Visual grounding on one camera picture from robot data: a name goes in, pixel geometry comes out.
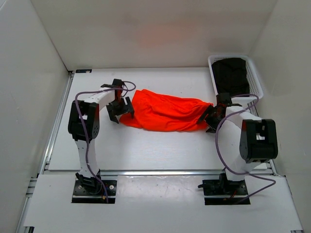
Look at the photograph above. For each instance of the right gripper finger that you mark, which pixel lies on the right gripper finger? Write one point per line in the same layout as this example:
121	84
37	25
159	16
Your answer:
204	115
211	128

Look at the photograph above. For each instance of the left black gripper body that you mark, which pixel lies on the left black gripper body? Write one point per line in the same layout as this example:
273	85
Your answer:
118	106

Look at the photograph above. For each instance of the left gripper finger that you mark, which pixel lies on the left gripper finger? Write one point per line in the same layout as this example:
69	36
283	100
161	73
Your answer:
112	116
128	107

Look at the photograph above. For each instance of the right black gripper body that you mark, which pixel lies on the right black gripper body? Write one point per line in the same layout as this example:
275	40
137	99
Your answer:
213	118

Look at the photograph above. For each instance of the orange shorts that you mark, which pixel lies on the orange shorts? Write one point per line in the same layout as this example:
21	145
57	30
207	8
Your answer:
165	113

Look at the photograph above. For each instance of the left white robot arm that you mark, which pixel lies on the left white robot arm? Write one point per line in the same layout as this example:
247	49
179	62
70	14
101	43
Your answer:
84	127

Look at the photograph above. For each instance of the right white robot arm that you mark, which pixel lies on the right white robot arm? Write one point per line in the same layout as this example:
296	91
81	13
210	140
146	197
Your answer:
258	139

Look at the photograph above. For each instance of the black folded shorts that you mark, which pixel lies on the black folded shorts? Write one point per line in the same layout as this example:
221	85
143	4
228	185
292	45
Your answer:
230	76

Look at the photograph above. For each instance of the white plastic basket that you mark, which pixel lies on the white plastic basket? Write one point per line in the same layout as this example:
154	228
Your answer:
251	73

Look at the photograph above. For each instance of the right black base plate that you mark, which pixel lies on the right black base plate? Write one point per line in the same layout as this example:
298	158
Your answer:
224	192

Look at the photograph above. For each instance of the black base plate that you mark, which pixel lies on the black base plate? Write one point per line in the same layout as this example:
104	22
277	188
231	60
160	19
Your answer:
91	191
224	192

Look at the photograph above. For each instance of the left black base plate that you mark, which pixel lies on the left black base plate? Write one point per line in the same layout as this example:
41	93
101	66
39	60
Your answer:
91	191

